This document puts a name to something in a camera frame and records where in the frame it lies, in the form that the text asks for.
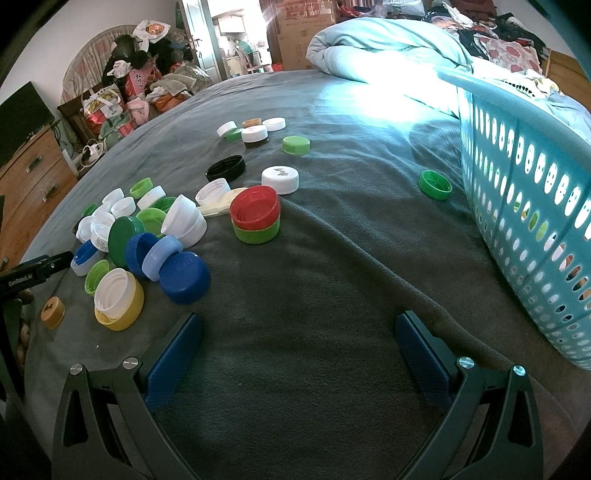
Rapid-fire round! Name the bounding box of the white door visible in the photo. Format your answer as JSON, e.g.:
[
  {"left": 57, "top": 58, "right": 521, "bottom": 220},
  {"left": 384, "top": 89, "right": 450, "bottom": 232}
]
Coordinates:
[{"left": 178, "top": 0, "right": 223, "bottom": 85}]

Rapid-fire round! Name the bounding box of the plain cardboard box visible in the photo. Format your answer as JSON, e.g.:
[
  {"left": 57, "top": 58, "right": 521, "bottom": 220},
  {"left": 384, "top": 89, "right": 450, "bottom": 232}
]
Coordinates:
[{"left": 276, "top": 18, "right": 324, "bottom": 71}]

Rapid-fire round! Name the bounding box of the light blue duvet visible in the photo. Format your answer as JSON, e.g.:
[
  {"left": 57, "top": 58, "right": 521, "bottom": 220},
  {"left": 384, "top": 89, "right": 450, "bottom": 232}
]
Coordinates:
[{"left": 306, "top": 17, "right": 476, "bottom": 116}]

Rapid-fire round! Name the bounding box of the black bottle cap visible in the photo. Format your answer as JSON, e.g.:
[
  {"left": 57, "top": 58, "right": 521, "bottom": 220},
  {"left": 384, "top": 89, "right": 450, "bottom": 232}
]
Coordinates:
[{"left": 205, "top": 155, "right": 246, "bottom": 182}]

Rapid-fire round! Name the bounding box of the black television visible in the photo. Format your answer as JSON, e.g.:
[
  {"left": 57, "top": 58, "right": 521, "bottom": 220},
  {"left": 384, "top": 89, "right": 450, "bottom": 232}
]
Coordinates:
[{"left": 0, "top": 82, "right": 55, "bottom": 167}]

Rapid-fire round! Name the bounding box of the heap of mixed laundry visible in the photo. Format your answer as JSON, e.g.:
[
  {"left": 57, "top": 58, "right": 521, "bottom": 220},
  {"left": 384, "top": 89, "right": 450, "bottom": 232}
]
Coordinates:
[{"left": 337, "top": 0, "right": 550, "bottom": 65}]

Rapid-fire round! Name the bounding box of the wooden wardrobe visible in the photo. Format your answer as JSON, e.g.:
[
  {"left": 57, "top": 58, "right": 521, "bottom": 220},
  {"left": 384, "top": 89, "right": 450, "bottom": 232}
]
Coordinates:
[{"left": 545, "top": 51, "right": 591, "bottom": 90}]

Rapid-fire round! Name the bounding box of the white cartoon print bag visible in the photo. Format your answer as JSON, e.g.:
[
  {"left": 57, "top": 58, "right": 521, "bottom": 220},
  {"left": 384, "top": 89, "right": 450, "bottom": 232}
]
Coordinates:
[{"left": 131, "top": 18, "right": 169, "bottom": 41}]

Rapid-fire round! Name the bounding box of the red bottle cap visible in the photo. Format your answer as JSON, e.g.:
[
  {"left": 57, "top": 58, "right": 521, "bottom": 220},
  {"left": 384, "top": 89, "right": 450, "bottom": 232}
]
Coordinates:
[{"left": 229, "top": 186, "right": 281, "bottom": 232}]

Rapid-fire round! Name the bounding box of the dark wooden chair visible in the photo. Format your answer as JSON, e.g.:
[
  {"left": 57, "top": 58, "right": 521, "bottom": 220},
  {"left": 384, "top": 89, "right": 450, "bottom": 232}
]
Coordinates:
[{"left": 58, "top": 98, "right": 93, "bottom": 144}]

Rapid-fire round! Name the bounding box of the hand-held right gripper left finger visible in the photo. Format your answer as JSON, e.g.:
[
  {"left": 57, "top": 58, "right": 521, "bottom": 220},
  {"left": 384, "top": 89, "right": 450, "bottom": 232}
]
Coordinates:
[{"left": 52, "top": 311, "right": 205, "bottom": 480}]

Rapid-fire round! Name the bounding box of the pink box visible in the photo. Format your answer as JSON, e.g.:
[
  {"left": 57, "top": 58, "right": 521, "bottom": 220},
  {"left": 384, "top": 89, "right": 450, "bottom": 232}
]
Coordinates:
[{"left": 124, "top": 69, "right": 155, "bottom": 100}]

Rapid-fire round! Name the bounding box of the red floral cloth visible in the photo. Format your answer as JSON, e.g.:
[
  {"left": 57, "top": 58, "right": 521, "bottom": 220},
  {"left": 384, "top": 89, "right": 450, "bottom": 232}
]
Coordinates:
[{"left": 475, "top": 37, "right": 544, "bottom": 75}]

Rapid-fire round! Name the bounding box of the orange bag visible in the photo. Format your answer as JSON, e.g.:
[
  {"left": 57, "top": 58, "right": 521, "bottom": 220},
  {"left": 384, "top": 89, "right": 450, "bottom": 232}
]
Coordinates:
[{"left": 152, "top": 92, "right": 192, "bottom": 112}]

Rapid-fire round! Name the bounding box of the white power strip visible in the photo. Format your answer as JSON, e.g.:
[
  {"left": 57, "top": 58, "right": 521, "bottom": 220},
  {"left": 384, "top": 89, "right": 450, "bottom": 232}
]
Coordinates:
[{"left": 73, "top": 141, "right": 105, "bottom": 166}]

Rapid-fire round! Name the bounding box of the grey blanket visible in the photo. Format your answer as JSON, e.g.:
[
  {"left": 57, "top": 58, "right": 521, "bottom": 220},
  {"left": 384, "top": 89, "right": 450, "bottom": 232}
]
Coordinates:
[{"left": 9, "top": 69, "right": 591, "bottom": 480}]

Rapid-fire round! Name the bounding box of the heap of clothes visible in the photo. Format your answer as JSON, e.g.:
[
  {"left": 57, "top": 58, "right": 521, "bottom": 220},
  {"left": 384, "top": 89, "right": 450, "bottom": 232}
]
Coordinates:
[{"left": 106, "top": 28, "right": 215, "bottom": 100}]

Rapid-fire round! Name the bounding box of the red and white shopping bag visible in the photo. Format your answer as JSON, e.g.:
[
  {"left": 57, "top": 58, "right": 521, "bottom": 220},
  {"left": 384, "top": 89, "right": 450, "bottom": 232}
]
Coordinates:
[{"left": 82, "top": 88, "right": 125, "bottom": 134}]

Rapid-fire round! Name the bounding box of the cream bottle cap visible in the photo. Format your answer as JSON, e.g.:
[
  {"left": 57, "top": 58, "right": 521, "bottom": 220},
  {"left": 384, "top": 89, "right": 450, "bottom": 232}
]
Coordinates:
[{"left": 203, "top": 188, "right": 250, "bottom": 217}]

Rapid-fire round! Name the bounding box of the person's left hand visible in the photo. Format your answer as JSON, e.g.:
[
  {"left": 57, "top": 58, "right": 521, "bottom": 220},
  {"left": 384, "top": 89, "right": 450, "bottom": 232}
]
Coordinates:
[{"left": 14, "top": 295, "right": 37, "bottom": 370}]

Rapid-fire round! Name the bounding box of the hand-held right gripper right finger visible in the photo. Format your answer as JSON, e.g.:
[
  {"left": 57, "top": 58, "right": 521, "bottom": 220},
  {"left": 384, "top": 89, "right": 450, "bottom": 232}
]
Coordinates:
[{"left": 394, "top": 311, "right": 546, "bottom": 480}]

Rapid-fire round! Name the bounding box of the white printed bottle cap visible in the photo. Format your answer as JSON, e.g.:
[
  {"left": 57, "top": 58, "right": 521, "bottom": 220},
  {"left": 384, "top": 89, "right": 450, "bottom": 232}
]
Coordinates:
[{"left": 261, "top": 165, "right": 300, "bottom": 195}]

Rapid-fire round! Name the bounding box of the wooden chest of drawers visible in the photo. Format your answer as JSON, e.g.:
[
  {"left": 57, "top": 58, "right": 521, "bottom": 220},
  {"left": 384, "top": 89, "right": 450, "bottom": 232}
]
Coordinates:
[{"left": 0, "top": 124, "right": 79, "bottom": 271}]

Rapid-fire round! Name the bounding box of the pile of bottle caps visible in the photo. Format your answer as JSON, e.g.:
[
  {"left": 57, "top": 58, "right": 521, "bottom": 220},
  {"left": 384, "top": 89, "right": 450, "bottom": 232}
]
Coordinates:
[{"left": 71, "top": 178, "right": 212, "bottom": 332}]

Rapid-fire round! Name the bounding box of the red printed cardboard box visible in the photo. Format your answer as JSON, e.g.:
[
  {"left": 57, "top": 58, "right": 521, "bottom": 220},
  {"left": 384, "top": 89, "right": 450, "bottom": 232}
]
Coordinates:
[{"left": 272, "top": 0, "right": 337, "bottom": 21}]

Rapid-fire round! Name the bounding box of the light blue laundry basket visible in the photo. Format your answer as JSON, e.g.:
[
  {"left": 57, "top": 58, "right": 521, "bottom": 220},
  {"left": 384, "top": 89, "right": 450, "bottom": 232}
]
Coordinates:
[{"left": 436, "top": 65, "right": 591, "bottom": 370}]

